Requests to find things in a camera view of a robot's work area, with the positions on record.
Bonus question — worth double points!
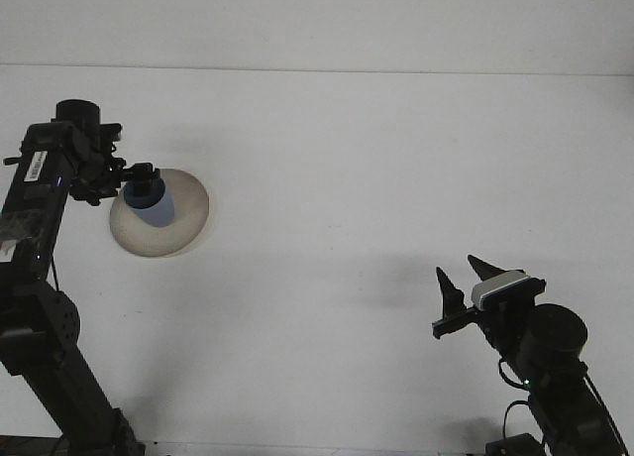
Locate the pale blue cup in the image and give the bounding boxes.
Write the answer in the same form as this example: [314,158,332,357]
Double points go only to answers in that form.
[122,175,176,229]

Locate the pale round plate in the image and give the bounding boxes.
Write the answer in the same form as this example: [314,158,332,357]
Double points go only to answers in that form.
[109,168,211,259]

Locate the dark robot cart deck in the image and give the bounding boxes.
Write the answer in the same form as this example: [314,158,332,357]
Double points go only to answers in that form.
[0,433,68,456]

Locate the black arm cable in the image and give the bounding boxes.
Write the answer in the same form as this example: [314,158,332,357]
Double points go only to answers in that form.
[47,250,64,294]
[496,357,624,450]

